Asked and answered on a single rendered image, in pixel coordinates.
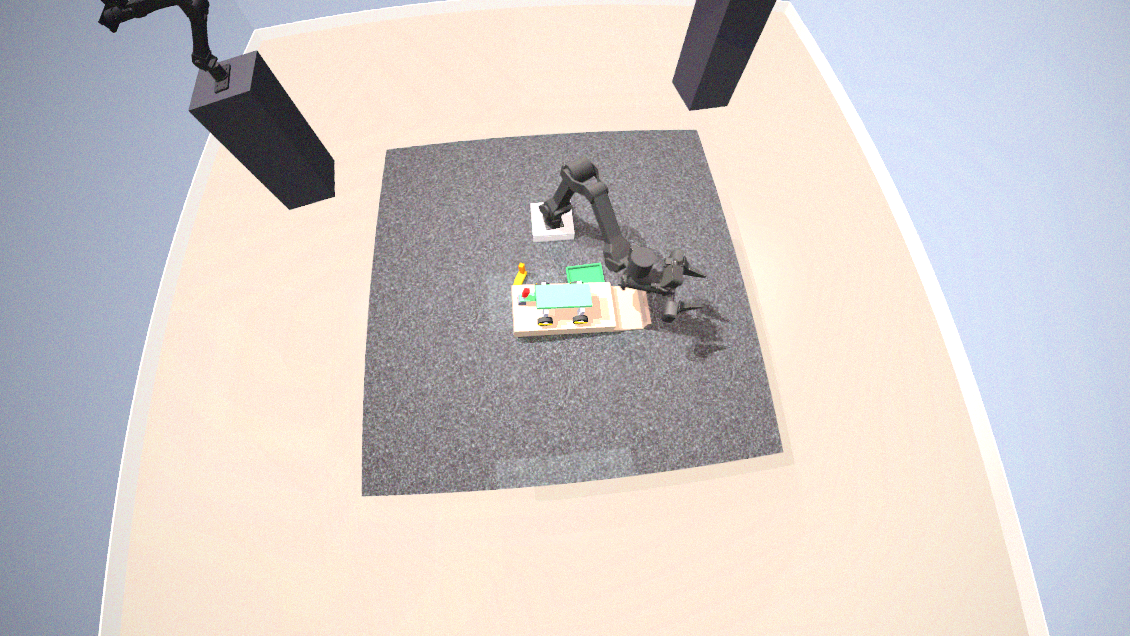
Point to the green tray floor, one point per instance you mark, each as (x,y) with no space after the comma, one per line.
(586,275)

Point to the tan wooden ramp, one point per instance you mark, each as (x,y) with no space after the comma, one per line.
(612,310)

